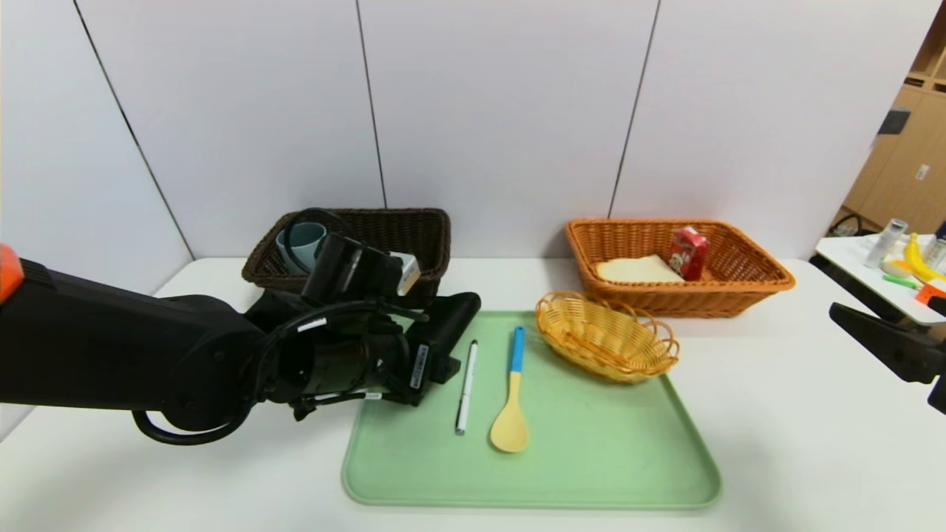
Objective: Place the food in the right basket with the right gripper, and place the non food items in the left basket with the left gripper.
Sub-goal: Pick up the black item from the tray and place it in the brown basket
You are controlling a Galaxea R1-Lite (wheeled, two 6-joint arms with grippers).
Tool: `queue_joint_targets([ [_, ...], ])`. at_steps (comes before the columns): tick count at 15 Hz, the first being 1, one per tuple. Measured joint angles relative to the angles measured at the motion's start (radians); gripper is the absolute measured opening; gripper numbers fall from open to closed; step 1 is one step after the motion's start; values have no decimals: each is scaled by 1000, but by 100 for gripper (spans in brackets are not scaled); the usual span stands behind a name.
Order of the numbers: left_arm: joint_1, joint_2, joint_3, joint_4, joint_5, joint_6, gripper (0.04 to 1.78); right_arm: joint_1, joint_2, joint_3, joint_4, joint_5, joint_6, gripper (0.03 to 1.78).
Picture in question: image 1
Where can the green marker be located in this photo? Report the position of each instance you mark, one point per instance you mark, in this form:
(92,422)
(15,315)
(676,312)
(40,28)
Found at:
(899,281)

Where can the yellow banana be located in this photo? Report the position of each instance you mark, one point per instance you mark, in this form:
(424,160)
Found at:
(915,260)

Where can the black soft case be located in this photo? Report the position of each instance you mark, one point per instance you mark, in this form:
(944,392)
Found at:
(454,318)

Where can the light green plastic tray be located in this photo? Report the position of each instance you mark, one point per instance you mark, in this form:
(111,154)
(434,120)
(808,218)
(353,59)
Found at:
(591,458)

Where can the blue-grey plastic cup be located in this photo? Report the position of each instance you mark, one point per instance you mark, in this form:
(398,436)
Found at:
(307,240)

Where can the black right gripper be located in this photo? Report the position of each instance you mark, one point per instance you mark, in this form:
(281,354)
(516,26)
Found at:
(940,399)

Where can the white pen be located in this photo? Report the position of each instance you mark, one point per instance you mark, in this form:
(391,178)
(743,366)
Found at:
(466,388)

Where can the slice of toast bread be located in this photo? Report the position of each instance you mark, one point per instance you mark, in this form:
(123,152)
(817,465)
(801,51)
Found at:
(635,270)

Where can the small yellow oval wicker basket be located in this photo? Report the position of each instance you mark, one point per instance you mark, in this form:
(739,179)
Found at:
(606,340)

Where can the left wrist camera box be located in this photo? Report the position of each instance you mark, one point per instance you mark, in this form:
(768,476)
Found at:
(355,270)

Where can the white and yellow round toy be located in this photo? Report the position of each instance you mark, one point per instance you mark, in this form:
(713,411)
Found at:
(894,269)

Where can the orange cube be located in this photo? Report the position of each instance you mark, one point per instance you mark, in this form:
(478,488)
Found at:
(930,292)

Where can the clear plastic bottle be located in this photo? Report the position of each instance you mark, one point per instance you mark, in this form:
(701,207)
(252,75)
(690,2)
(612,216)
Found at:
(883,247)

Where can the white side table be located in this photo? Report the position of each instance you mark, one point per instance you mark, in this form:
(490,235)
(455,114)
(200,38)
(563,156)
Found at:
(850,258)

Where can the small glass jar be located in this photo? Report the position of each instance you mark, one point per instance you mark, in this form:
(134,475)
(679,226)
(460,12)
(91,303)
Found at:
(934,255)

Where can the orange wicker basket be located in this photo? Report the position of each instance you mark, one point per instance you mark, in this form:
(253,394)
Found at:
(665,299)

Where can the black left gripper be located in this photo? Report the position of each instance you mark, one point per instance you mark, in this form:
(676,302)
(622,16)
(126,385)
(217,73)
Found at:
(419,367)

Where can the red milk carton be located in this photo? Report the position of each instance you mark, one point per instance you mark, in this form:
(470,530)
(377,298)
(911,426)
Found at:
(689,255)

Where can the wooden cabinet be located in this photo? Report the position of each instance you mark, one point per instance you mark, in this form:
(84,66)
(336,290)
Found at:
(902,170)

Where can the dark brown wicker basket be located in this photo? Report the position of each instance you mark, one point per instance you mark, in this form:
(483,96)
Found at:
(421,236)

